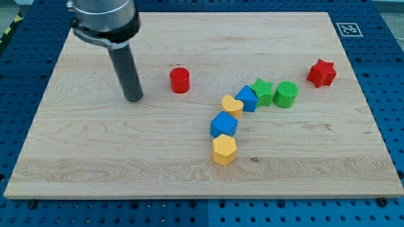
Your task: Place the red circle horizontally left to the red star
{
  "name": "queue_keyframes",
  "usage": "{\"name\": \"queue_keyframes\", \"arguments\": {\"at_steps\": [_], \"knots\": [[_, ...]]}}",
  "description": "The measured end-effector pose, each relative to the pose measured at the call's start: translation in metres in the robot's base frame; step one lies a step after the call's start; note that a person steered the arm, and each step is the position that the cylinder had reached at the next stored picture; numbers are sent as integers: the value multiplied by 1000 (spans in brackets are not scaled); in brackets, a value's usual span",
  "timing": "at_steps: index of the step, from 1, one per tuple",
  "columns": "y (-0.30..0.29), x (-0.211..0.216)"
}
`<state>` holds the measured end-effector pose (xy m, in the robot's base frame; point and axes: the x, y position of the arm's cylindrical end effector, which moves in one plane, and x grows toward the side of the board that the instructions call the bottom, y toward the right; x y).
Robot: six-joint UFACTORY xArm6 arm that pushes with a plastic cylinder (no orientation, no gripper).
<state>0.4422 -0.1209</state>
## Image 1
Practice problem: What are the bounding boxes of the red cylinder block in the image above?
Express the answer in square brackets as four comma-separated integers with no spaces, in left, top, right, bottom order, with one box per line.
[170,67,190,94]

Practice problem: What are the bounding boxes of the green star block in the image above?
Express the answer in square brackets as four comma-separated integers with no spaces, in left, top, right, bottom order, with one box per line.
[249,78,273,108]

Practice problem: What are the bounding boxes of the yellow hexagon block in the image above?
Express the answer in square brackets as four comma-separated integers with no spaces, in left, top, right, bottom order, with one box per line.
[213,134,237,166]

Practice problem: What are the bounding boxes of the yellow heart block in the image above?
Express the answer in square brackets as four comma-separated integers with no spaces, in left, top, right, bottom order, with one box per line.
[222,95,244,119]

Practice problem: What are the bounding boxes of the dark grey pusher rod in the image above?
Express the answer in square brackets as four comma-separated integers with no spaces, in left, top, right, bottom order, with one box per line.
[109,44,143,102]

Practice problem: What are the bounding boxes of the blue cube block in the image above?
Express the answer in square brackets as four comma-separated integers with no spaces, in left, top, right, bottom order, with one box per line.
[210,111,239,137]

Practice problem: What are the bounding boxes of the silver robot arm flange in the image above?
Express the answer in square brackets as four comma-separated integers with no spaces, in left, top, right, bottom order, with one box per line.
[66,0,141,51]

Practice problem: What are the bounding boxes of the green cylinder block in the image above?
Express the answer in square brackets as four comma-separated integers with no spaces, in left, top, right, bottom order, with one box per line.
[273,81,299,108]

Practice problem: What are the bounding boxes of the blue triangle block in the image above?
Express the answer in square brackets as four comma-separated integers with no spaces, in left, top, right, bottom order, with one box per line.
[235,85,258,112]

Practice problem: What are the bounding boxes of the red star block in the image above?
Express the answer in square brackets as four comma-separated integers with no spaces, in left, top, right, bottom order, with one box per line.
[307,59,336,88]

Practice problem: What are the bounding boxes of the black board clamp bolt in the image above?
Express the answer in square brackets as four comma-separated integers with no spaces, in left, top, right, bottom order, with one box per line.
[27,200,38,210]
[377,197,389,207]

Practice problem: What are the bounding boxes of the white fiducial marker tag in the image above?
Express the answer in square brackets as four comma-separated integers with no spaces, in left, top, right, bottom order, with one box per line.
[336,22,363,37]

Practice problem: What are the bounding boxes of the wooden board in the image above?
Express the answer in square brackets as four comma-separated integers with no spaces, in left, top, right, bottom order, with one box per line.
[4,12,403,200]

